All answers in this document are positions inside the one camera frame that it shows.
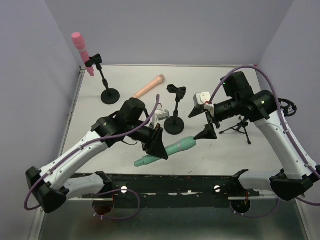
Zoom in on teal toy microphone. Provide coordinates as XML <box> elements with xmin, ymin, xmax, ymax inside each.
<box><xmin>134</xmin><ymin>136</ymin><xmax>197</xmax><ymax>167</ymax></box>

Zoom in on black round-base mic stand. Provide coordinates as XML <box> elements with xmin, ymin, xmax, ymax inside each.
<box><xmin>84</xmin><ymin>54</ymin><xmax>120</xmax><ymax>105</ymax></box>

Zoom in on pink toy microphone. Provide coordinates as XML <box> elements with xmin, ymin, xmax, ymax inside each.
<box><xmin>71</xmin><ymin>32</ymin><xmax>95</xmax><ymax>77</ymax></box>

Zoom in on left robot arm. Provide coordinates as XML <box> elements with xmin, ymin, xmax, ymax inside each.
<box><xmin>24</xmin><ymin>98</ymin><xmax>169</xmax><ymax>213</ymax></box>

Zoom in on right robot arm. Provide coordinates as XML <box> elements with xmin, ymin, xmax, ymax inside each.
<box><xmin>189</xmin><ymin>71</ymin><xmax>320</xmax><ymax>201</ymax></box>

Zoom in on black tripod mic stand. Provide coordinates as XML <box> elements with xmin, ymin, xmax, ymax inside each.
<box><xmin>219</xmin><ymin>116</ymin><xmax>252</xmax><ymax>145</ymax></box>

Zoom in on peach toy microphone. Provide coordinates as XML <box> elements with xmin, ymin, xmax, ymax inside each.
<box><xmin>132</xmin><ymin>74</ymin><xmax>165</xmax><ymax>99</ymax></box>

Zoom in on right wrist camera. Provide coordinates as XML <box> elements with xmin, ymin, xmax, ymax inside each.
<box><xmin>193</xmin><ymin>92</ymin><xmax>215</xmax><ymax>116</ymax></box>

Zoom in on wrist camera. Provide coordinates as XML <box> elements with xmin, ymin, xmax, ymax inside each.
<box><xmin>150</xmin><ymin>108</ymin><xmax>170</xmax><ymax>128</ymax></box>
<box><xmin>193</xmin><ymin>92</ymin><xmax>215</xmax><ymax>116</ymax></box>

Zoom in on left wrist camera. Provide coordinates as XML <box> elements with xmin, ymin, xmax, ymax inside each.
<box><xmin>150</xmin><ymin>108</ymin><xmax>170</xmax><ymax>128</ymax></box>

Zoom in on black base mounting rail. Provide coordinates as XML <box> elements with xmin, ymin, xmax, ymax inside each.
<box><xmin>51</xmin><ymin>172</ymin><xmax>261</xmax><ymax>210</ymax></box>

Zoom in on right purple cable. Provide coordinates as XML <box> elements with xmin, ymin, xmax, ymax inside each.
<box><xmin>206</xmin><ymin>64</ymin><xmax>320</xmax><ymax>218</ymax></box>

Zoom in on black shock mount ring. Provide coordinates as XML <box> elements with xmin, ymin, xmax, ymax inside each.
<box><xmin>278</xmin><ymin>98</ymin><xmax>298</xmax><ymax>118</ymax></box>

